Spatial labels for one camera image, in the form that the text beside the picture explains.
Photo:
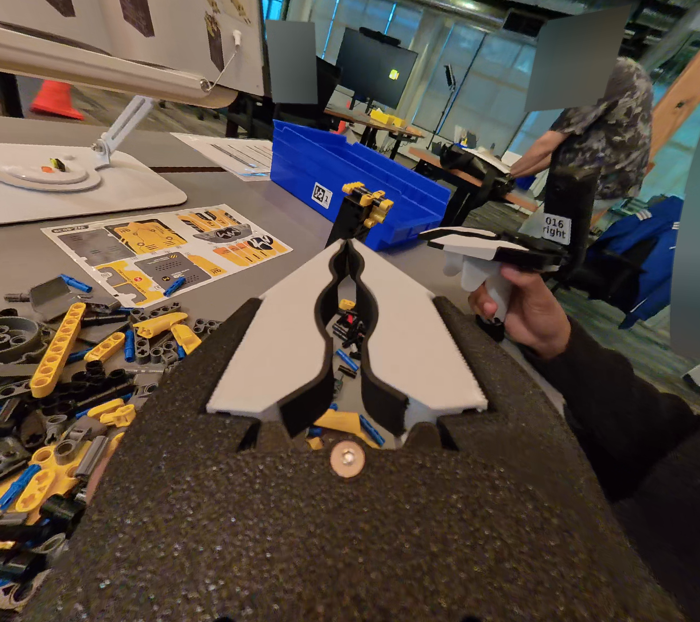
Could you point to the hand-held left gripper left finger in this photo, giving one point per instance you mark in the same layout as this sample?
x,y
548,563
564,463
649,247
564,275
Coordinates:
x,y
262,359

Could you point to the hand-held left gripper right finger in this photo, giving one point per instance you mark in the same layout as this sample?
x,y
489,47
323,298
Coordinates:
x,y
426,354

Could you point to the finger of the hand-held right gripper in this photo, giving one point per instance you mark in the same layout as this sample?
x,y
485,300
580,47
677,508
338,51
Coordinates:
x,y
465,232
476,246

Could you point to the black toy block yellow connectors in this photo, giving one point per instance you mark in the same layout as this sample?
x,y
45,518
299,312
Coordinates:
x,y
344,217

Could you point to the pile of toy building pieces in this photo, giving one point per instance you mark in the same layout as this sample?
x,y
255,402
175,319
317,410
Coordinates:
x,y
54,348

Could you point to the person's right forearm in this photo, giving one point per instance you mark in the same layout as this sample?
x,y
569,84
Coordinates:
x,y
601,392

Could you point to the person's right hand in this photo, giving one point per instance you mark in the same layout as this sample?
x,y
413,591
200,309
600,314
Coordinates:
x,y
533,310

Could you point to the black bag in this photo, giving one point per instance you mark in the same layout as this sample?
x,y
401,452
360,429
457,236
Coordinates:
x,y
470,163

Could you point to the black office chair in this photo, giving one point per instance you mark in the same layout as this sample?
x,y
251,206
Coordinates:
x,y
574,190

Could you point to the blue jacket white stripes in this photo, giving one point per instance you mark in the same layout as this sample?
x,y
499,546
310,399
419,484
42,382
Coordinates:
x,y
645,261

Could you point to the yellow plastic bin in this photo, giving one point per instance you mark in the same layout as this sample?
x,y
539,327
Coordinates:
x,y
388,119

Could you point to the yellow grey sticker sheet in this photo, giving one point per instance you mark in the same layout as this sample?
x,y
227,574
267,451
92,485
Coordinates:
x,y
164,250

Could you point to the blue plastic bin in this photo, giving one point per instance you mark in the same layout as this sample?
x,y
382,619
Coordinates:
x,y
295,163

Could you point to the black monitor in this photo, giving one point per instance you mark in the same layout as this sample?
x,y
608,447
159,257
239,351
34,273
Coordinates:
x,y
372,64

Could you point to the printed paper sheets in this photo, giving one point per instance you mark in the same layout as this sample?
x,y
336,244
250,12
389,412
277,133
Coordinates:
x,y
229,154

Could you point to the white book stand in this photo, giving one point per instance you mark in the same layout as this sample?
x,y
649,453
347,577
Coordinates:
x,y
109,190

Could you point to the orange traffic cone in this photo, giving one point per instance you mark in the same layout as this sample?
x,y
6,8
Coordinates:
x,y
54,103

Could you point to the open instruction booklet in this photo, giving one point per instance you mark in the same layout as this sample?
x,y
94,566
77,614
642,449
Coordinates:
x,y
175,21

